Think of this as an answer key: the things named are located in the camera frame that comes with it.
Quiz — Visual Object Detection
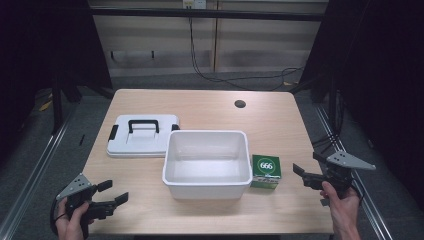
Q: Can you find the person's left hand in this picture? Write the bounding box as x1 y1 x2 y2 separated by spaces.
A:
54 198 95 240

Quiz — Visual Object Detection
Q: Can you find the black curtain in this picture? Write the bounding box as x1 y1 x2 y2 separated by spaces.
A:
289 0 424 204
0 0 114 164

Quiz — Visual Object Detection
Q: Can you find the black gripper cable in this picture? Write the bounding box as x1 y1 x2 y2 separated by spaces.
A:
49 196 69 236
349 182 367 205

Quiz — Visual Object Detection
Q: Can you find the white lid with black handle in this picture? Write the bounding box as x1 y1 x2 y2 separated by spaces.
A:
106 114 181 159

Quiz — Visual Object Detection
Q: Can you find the white wall socket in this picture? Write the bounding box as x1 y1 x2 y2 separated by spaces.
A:
181 0 207 10

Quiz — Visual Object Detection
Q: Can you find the white plastic storage bin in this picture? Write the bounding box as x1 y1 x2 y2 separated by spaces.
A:
161 129 254 201

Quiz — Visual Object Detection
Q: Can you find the black horizontal frame bar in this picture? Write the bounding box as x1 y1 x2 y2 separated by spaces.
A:
89 7 327 22

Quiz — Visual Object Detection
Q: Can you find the green cardboard box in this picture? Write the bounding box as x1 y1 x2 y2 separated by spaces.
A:
250 153 283 191

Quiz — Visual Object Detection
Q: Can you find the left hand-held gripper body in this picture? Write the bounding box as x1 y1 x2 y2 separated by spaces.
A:
55 172 119 240

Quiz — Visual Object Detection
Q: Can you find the long black floor cable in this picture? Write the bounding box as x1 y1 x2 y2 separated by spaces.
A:
188 17 305 92

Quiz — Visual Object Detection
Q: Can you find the person's right hand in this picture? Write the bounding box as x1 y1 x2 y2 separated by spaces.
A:
319 180 362 231

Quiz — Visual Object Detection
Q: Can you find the metal floor rail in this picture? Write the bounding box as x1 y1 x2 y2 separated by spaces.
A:
0 111 75 240
314 103 396 240

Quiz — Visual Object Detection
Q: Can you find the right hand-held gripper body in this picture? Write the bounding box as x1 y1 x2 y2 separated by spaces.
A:
301 150 377 207

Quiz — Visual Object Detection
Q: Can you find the black stand post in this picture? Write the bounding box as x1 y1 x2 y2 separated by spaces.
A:
51 75 65 135
327 74 342 136

